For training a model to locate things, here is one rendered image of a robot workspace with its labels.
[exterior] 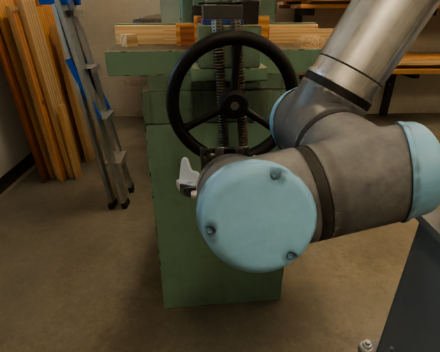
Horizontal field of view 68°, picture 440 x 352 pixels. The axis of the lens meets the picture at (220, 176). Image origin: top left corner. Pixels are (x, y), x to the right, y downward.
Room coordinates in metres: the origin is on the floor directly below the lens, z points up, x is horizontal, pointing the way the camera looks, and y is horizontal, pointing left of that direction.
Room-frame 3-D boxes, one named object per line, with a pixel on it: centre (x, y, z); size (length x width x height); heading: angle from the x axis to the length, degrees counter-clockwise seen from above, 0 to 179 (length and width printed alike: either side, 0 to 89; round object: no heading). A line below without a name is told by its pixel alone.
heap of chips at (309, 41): (0.98, -0.25, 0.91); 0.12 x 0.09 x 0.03; 5
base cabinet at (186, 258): (1.16, 0.02, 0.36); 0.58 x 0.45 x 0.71; 5
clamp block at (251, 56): (0.85, -0.02, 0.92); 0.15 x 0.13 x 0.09; 95
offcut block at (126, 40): (0.97, 0.25, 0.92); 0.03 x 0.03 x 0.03; 47
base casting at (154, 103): (1.16, 0.01, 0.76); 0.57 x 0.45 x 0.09; 5
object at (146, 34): (1.06, 0.00, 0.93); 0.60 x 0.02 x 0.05; 95
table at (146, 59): (0.93, -0.01, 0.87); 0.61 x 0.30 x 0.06; 95
